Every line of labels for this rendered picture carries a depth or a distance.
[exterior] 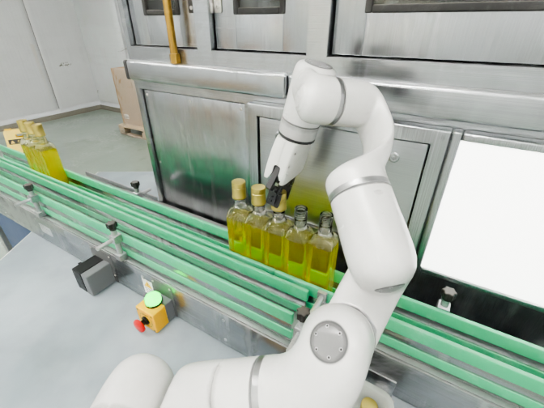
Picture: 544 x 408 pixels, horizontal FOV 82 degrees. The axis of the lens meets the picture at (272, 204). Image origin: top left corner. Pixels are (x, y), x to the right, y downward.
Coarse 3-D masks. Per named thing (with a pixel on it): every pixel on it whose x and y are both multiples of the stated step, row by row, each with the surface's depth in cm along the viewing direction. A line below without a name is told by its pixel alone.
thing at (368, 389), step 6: (366, 384) 65; (366, 390) 65; (372, 390) 64; (378, 390) 64; (384, 390) 64; (360, 396) 67; (366, 396) 66; (372, 396) 65; (378, 396) 64; (384, 396) 63; (360, 402) 67; (378, 402) 65; (384, 402) 63; (390, 402) 62
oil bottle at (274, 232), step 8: (272, 224) 73; (280, 224) 72; (288, 224) 74; (264, 232) 75; (272, 232) 73; (280, 232) 72; (264, 240) 76; (272, 240) 74; (280, 240) 73; (264, 248) 77; (272, 248) 75; (280, 248) 74; (264, 256) 79; (272, 256) 77; (280, 256) 75; (272, 264) 78; (280, 264) 76
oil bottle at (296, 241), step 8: (288, 232) 71; (296, 232) 70; (304, 232) 70; (312, 232) 72; (288, 240) 71; (296, 240) 70; (304, 240) 69; (288, 248) 72; (296, 248) 71; (304, 248) 70; (288, 256) 73; (296, 256) 72; (304, 256) 71; (288, 264) 75; (296, 264) 73; (304, 264) 72; (288, 272) 76; (296, 272) 74; (304, 272) 74; (304, 280) 76
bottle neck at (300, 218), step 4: (296, 208) 68; (300, 208) 70; (304, 208) 69; (296, 212) 68; (300, 212) 68; (304, 212) 68; (296, 216) 69; (300, 216) 68; (304, 216) 68; (296, 220) 69; (300, 220) 69; (304, 220) 69; (296, 224) 70; (300, 224) 69; (304, 224) 70; (296, 228) 70; (300, 228) 70; (304, 228) 70
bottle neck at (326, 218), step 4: (324, 212) 67; (328, 212) 67; (320, 216) 67; (324, 216) 66; (328, 216) 68; (332, 216) 66; (320, 220) 67; (324, 220) 66; (328, 220) 66; (332, 220) 66; (320, 224) 67; (324, 224) 66; (328, 224) 66; (332, 224) 67; (320, 228) 68; (324, 228) 67; (328, 228) 67; (320, 232) 68; (324, 232) 67; (328, 232) 67
